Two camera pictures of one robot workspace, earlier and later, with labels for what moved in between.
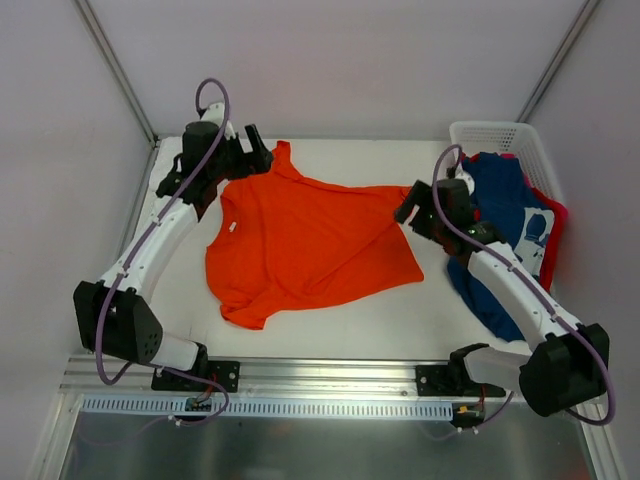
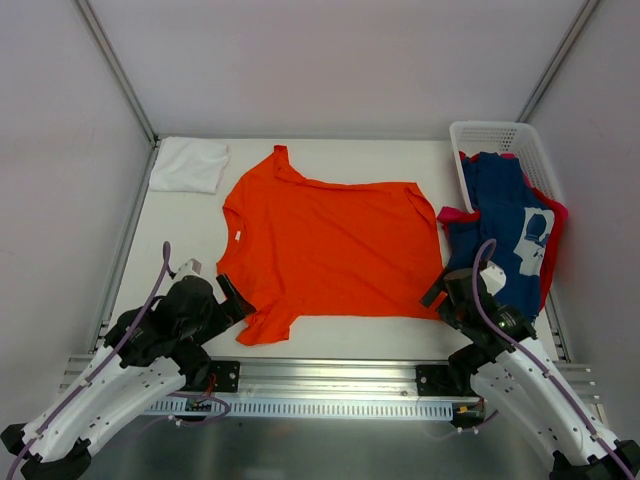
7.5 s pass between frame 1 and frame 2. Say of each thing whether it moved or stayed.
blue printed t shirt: stayed
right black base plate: stayed
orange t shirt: moved
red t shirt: stayed
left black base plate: stayed
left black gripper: moved
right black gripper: moved
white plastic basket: stayed
